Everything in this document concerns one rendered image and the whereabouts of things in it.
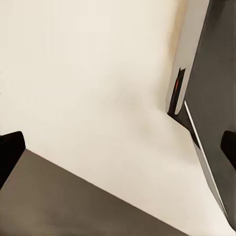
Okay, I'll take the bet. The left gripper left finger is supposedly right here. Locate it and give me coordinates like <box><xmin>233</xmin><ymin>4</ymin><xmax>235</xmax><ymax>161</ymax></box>
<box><xmin>0</xmin><ymin>131</ymin><xmax>26</xmax><ymax>189</ymax></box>

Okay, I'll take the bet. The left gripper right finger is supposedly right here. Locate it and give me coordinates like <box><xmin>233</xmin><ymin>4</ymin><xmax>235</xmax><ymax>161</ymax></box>
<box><xmin>220</xmin><ymin>130</ymin><xmax>236</xmax><ymax>170</ymax></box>

